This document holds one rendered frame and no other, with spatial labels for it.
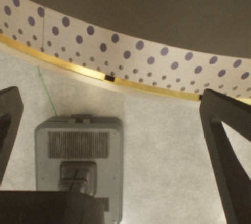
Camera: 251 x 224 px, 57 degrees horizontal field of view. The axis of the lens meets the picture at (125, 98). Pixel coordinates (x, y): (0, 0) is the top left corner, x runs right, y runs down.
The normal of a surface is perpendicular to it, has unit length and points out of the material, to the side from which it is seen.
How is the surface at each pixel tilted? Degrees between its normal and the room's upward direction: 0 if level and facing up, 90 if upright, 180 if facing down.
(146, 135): 0
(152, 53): 43
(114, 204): 0
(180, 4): 62
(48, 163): 0
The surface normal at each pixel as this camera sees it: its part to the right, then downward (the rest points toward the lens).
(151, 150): 0.03, 0.11
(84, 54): -0.19, 0.72
